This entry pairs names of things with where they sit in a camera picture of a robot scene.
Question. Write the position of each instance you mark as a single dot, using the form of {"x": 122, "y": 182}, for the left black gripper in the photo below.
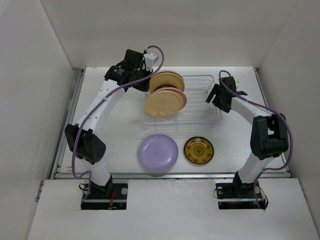
{"x": 142, "y": 88}

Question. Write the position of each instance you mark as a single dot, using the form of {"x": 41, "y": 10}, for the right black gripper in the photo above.
{"x": 216, "y": 90}

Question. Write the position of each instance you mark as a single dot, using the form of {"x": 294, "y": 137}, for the white wire dish rack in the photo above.
{"x": 196, "y": 113}

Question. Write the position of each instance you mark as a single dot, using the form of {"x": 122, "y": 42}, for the pink plastic plate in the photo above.
{"x": 181, "y": 94}

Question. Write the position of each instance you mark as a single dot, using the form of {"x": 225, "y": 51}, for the cream orange plastic plate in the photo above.
{"x": 163, "y": 103}

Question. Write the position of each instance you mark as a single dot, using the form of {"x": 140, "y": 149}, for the yellow patterned dark-rim plate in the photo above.
{"x": 198, "y": 150}

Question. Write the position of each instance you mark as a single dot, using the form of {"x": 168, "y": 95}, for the lilac plastic plate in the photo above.
{"x": 158, "y": 153}

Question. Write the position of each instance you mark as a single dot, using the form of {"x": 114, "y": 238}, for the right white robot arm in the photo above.
{"x": 270, "y": 132}

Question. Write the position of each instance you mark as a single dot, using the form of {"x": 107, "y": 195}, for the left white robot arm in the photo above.
{"x": 83, "y": 136}

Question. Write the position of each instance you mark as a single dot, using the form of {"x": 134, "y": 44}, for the white front board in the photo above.
{"x": 172, "y": 210}

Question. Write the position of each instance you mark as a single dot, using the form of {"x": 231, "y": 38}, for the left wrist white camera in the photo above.
{"x": 150, "y": 59}

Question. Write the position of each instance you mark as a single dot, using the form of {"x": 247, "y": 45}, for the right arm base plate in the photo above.
{"x": 229, "y": 198}

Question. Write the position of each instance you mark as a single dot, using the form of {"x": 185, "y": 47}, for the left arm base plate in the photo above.
{"x": 115, "y": 199}

